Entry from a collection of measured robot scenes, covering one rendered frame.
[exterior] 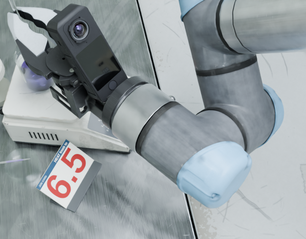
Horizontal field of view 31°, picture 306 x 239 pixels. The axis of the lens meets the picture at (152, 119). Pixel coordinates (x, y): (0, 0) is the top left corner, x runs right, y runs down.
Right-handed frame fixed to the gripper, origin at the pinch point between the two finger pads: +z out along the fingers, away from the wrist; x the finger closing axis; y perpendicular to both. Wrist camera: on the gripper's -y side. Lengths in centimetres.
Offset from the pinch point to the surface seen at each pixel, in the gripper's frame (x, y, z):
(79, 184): -6.0, 25.7, -12.1
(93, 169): -2.7, 25.7, -11.7
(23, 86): -2.0, 17.2, 3.0
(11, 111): -6.2, 17.2, 0.7
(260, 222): 7.9, 26.4, -36.7
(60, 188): -8.7, 24.1, -11.1
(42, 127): -4.4, 19.5, -3.6
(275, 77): 30.8, 26.3, -22.8
